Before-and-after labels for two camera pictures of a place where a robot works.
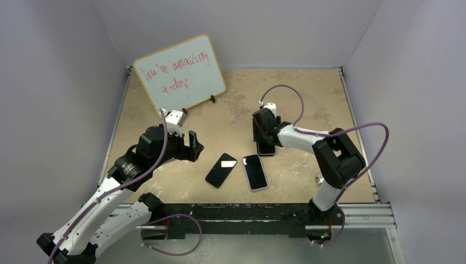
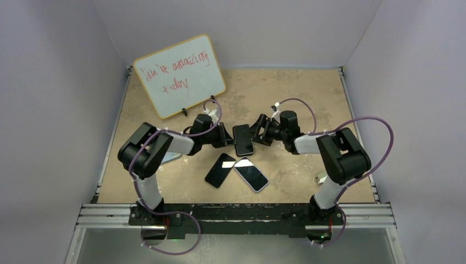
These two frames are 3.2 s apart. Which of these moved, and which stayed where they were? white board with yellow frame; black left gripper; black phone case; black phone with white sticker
Moved: black left gripper; black phone case
Stayed: white board with yellow frame; black phone with white sticker
